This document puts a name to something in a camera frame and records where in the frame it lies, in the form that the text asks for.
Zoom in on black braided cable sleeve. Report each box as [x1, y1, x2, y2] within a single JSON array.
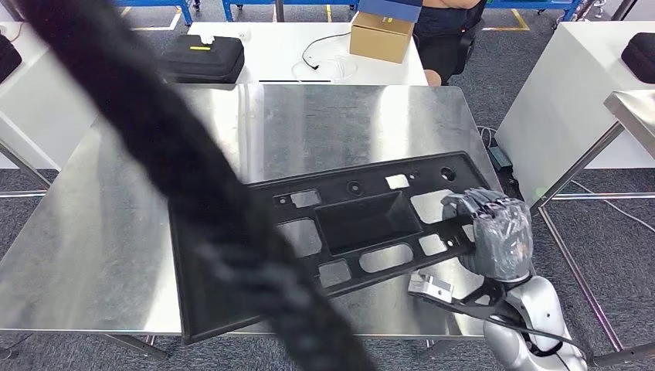
[[15, 0, 380, 371]]

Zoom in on cardboard box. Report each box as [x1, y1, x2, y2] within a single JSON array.
[[349, 11, 415, 65]]

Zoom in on blue flat board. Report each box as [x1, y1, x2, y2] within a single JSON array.
[[357, 0, 425, 24]]

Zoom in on thin dark cable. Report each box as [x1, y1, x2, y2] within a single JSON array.
[[300, 31, 354, 70]]

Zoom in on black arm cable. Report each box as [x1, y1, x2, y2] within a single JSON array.
[[486, 315, 595, 359]]

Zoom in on stainless steel side table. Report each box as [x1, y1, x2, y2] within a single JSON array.
[[529, 89, 655, 367], [0, 141, 53, 198]]

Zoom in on black case with yellow label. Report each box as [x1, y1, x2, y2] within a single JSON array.
[[161, 34, 246, 84]]

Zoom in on black zip case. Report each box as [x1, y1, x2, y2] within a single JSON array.
[[620, 32, 655, 86], [0, 32, 24, 86]]

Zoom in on long white floor cable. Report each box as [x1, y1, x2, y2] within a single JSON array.
[[570, 179, 655, 234]]

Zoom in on pale floor tape line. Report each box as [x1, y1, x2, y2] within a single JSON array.
[[120, 5, 184, 32]]

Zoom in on clear plastic bag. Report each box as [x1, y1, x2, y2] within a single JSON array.
[[291, 55, 359, 83]]

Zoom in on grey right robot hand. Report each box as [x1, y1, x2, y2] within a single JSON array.
[[440, 187, 535, 283]]

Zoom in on stainless steel workbench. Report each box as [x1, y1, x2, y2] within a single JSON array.
[[0, 83, 505, 360]]

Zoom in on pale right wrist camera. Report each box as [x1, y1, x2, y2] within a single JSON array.
[[407, 271, 455, 304]]

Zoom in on black power adapter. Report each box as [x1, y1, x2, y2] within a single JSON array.
[[486, 145, 514, 172]]

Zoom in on blue metal shelf rack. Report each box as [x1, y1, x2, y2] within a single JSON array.
[[221, 0, 359, 22]]

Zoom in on black plastic bracket panel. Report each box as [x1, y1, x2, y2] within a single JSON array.
[[168, 151, 495, 345]]

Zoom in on person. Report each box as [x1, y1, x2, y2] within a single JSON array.
[[412, 0, 484, 87]]

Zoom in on coiled white cable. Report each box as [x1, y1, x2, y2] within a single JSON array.
[[477, 125, 500, 149]]

